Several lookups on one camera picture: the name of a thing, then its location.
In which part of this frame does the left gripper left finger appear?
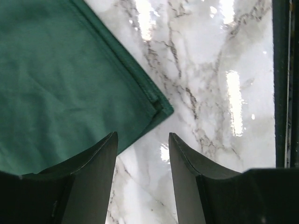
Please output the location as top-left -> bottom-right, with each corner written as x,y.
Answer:
0,132 -> 118,224

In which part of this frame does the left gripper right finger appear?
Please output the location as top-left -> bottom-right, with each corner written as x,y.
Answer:
169,133 -> 299,224

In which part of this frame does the dark green cloth napkin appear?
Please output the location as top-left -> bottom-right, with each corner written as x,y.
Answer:
0,0 -> 173,175

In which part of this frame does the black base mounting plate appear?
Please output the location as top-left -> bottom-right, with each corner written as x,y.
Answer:
272,0 -> 299,168

